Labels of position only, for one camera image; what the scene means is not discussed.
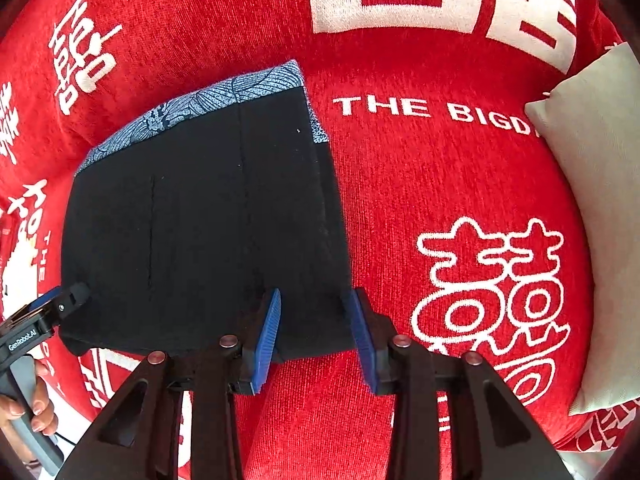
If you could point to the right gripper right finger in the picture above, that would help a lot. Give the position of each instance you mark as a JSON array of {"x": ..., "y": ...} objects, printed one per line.
[{"x": 447, "y": 406}]

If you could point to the black pants grey patterned waistband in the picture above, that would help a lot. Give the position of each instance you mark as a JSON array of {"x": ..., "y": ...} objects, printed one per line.
[{"x": 182, "y": 220}]

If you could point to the red bedspread white characters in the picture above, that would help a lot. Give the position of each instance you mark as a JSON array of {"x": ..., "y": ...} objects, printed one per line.
[{"x": 460, "y": 225}]

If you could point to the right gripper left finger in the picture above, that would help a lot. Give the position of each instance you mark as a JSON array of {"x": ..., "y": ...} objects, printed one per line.
[{"x": 136, "y": 436}]

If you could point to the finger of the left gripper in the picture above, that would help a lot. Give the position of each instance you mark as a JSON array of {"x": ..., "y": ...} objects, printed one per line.
[{"x": 48, "y": 310}]

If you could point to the beige pillow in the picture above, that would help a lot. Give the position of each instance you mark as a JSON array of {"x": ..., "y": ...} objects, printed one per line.
[{"x": 591, "y": 123}]

